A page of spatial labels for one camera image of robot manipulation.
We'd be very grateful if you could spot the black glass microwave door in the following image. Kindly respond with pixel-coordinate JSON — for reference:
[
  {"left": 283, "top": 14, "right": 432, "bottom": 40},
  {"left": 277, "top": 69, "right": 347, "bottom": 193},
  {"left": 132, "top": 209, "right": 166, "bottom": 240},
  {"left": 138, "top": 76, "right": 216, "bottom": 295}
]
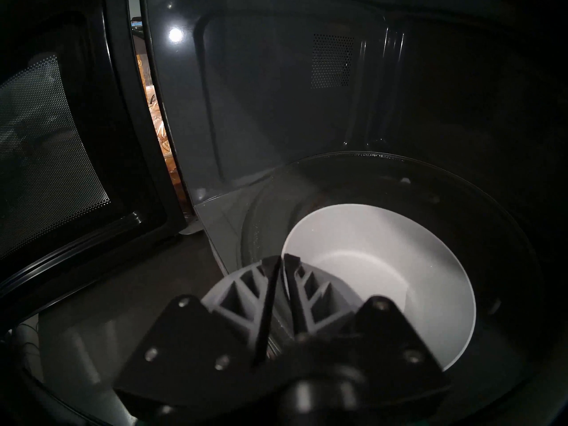
[{"left": 0, "top": 0, "right": 188, "bottom": 308}]

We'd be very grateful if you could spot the white bowl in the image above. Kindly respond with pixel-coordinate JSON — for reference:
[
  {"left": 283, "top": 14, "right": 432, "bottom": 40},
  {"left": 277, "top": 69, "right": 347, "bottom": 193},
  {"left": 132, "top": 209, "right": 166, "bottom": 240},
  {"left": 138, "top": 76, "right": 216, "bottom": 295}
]
[{"left": 281, "top": 203, "right": 477, "bottom": 371}]

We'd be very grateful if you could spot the large clear madeleine bag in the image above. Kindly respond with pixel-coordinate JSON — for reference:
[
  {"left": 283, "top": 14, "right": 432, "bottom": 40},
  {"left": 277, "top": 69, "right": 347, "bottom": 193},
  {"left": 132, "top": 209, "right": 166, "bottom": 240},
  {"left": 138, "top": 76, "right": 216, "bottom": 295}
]
[{"left": 135, "top": 52, "right": 187, "bottom": 213}]

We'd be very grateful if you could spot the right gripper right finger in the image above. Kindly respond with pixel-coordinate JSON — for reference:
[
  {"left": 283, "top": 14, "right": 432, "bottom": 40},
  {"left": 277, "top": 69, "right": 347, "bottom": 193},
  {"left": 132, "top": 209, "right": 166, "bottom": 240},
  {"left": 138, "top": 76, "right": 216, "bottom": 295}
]
[{"left": 284, "top": 253, "right": 451, "bottom": 400}]

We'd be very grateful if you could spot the black microwave oven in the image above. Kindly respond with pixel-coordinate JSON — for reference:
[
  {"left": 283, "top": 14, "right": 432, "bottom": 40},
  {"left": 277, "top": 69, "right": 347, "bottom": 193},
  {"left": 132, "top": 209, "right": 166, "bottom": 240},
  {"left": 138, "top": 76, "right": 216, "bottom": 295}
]
[{"left": 140, "top": 0, "right": 568, "bottom": 426}]

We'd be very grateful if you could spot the glass microwave turntable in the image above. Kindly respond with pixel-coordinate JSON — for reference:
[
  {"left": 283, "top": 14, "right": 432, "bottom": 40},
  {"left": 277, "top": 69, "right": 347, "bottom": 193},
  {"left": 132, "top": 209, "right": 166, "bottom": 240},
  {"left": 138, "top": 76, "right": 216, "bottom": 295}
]
[{"left": 242, "top": 152, "right": 545, "bottom": 388}]

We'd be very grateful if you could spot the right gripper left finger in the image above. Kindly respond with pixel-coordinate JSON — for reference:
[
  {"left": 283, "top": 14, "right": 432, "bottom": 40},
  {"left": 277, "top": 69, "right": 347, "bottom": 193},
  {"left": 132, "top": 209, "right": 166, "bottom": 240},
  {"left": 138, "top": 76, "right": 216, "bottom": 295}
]
[{"left": 113, "top": 255, "right": 283, "bottom": 412}]

